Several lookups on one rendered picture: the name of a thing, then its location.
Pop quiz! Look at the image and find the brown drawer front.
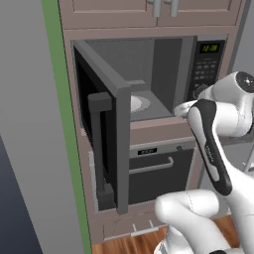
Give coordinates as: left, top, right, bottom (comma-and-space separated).
101, 216, 171, 241

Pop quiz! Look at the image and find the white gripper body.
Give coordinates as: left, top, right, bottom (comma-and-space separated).
173, 99, 199, 118

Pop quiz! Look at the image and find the brown tall cupboard housing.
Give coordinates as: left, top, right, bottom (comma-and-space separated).
57, 0, 248, 246

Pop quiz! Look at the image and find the white round microwave plate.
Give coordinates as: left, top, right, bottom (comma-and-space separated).
130, 94, 153, 114

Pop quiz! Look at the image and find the silver drawer handle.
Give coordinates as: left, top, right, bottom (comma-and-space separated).
130, 220, 160, 238

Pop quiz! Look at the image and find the silver oven door handle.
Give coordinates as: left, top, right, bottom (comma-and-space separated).
128, 156, 175, 176

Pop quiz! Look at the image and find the grey microwave door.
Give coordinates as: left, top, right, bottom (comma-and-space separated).
72, 39, 132, 216

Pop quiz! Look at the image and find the grey fridge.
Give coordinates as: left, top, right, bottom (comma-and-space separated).
0, 0, 84, 254

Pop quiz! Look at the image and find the grey microwave oven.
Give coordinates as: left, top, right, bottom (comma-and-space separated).
71, 34, 229, 122

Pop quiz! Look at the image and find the black built-in oven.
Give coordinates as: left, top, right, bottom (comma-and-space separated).
88, 137, 198, 213

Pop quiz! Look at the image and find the dark grey microwave door handle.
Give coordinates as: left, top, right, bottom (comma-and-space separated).
87, 91, 115, 211

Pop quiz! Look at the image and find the silver cupboard handle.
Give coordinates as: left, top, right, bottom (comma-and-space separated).
146, 0, 164, 19
165, 0, 181, 19

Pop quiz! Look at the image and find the brown cupboard door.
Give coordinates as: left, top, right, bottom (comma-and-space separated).
156, 0, 245, 28
58, 0, 159, 29

